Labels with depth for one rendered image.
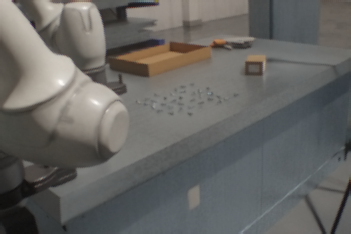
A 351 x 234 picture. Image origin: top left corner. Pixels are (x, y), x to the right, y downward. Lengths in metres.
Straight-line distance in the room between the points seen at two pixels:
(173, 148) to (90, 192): 0.28
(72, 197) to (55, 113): 0.52
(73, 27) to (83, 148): 0.53
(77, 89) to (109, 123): 0.05
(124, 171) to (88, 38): 0.34
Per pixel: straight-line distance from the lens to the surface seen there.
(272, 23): 2.74
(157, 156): 1.07
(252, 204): 1.65
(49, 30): 1.07
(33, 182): 0.66
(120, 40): 5.32
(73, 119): 0.44
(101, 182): 0.98
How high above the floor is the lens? 1.12
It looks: 21 degrees down
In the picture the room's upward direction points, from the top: 4 degrees counter-clockwise
